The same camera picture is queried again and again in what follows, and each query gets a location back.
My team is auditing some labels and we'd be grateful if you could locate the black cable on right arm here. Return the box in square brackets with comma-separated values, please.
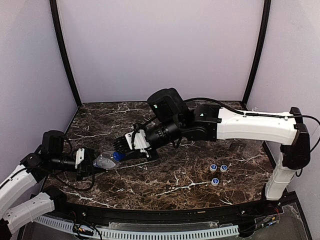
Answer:
[183, 97, 320, 153]

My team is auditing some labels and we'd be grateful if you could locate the clear bottle blue pepsi label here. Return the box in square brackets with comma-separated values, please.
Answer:
[228, 139, 242, 151]

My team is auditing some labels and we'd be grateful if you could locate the right wrist camera with heatsink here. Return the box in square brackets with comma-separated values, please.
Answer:
[113, 123, 151, 154]

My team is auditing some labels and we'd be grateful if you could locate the solid blue pepsi cap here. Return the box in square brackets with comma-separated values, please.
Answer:
[112, 151, 126, 162]

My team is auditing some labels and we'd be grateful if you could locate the black corner post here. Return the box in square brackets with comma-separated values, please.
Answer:
[49, 0, 82, 108]
[242, 0, 272, 106]

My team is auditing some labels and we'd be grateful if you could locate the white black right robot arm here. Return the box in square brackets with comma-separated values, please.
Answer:
[113, 88, 311, 201]

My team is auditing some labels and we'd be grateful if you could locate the black front table rail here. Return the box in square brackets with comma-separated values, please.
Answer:
[47, 191, 298, 230]

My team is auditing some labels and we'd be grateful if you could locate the black left corner post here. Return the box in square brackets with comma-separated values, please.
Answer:
[49, 0, 82, 108]

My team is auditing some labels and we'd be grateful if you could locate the white slotted cable duct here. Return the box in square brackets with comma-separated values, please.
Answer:
[34, 215, 240, 240]

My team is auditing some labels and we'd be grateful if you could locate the black right corner post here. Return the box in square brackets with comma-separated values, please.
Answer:
[242, 0, 272, 106]

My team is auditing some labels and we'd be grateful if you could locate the blue white bottle cap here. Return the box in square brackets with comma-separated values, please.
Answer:
[209, 164, 218, 172]
[211, 177, 220, 186]
[220, 164, 228, 173]

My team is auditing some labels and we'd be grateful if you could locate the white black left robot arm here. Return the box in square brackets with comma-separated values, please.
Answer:
[0, 130, 102, 240]

